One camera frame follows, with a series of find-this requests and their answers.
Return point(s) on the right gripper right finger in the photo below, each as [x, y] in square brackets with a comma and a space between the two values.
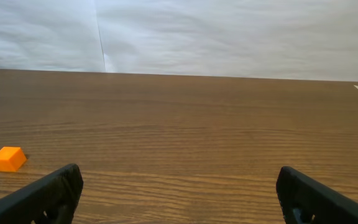
[315, 199]

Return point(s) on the orange cube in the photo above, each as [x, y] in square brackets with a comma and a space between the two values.
[8, 159]

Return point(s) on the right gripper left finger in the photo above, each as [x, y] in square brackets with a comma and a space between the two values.
[42, 199]

